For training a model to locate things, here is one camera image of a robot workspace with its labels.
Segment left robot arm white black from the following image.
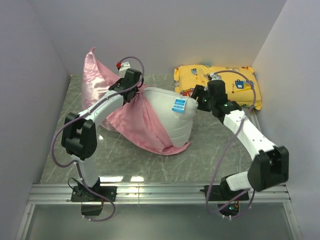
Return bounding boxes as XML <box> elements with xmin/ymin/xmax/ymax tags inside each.
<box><xmin>61</xmin><ymin>68</ymin><xmax>144</xmax><ymax>202</ymax></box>

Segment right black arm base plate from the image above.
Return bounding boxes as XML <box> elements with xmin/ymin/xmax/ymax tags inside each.
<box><xmin>200</xmin><ymin>184</ymin><xmax>251</xmax><ymax>217</ymax></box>

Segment yellow cartoon car pillow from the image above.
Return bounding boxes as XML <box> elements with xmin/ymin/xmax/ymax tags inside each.
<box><xmin>173</xmin><ymin>64</ymin><xmax>262</xmax><ymax>111</ymax></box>

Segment pink pillowcase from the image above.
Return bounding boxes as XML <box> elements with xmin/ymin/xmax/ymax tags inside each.
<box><xmin>81</xmin><ymin>48</ymin><xmax>190</xmax><ymax>156</ymax></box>

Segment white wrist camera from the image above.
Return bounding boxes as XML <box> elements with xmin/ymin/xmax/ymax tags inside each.
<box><xmin>116</xmin><ymin>61</ymin><xmax>131</xmax><ymax>78</ymax></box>
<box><xmin>207</xmin><ymin>72</ymin><xmax>222</xmax><ymax>81</ymax></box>

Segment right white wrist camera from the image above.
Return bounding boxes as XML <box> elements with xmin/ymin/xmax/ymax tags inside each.
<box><xmin>207</xmin><ymin>72</ymin><xmax>222</xmax><ymax>81</ymax></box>

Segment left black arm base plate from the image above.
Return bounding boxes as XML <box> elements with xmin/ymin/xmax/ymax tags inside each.
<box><xmin>70</xmin><ymin>184</ymin><xmax>117</xmax><ymax>222</ymax></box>

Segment aluminium rail frame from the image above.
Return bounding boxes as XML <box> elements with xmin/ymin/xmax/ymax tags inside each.
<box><xmin>17</xmin><ymin>112</ymin><xmax>302</xmax><ymax>240</ymax></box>

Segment white pillow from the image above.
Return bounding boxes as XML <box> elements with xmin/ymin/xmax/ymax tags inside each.
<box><xmin>143</xmin><ymin>87</ymin><xmax>198</xmax><ymax>148</ymax></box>

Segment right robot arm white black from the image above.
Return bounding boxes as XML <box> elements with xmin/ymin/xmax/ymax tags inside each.
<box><xmin>191</xmin><ymin>80</ymin><xmax>289</xmax><ymax>200</ymax></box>

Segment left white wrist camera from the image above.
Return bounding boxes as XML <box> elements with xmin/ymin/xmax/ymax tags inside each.
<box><xmin>116</xmin><ymin>61</ymin><xmax>131</xmax><ymax>78</ymax></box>

